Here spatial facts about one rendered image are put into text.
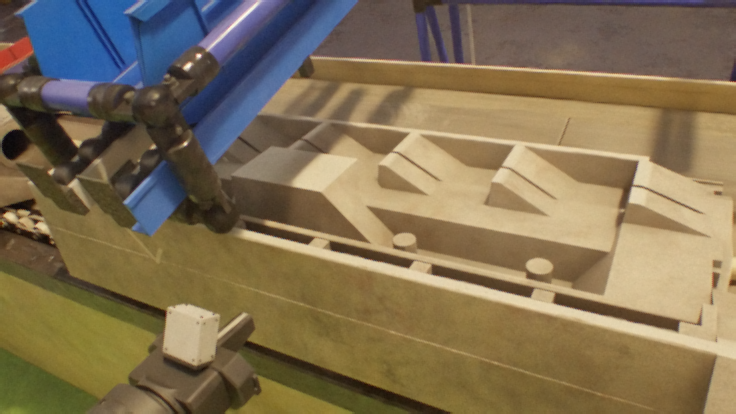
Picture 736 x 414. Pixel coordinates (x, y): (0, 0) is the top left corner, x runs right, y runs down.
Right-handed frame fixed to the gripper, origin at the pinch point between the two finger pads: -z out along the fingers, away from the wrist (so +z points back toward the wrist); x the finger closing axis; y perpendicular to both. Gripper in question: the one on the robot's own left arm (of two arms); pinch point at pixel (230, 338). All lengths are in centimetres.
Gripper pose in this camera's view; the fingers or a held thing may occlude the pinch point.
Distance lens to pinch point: 60.0
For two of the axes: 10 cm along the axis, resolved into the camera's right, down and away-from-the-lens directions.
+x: 8.8, 1.7, -4.5
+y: -1.0, -8.5, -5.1
